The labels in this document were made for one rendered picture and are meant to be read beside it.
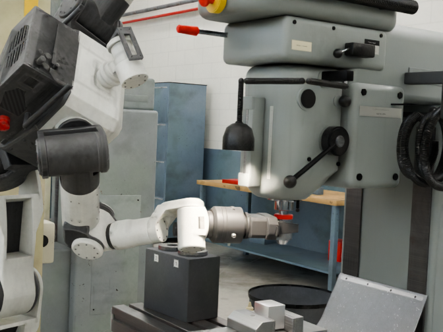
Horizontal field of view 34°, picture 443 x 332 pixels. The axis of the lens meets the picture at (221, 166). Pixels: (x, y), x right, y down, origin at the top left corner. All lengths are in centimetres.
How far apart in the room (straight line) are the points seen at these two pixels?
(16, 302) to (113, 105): 61
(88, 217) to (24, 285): 35
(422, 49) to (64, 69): 91
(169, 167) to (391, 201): 709
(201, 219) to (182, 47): 841
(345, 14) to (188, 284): 90
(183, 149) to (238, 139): 753
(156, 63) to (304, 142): 899
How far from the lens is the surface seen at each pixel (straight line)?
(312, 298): 408
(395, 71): 190
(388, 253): 207
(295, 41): 165
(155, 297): 228
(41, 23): 176
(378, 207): 209
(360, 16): 179
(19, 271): 201
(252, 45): 172
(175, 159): 906
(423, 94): 198
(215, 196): 928
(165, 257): 222
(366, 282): 212
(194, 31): 174
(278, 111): 169
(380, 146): 185
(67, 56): 174
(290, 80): 156
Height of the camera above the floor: 147
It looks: 3 degrees down
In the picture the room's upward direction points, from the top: 3 degrees clockwise
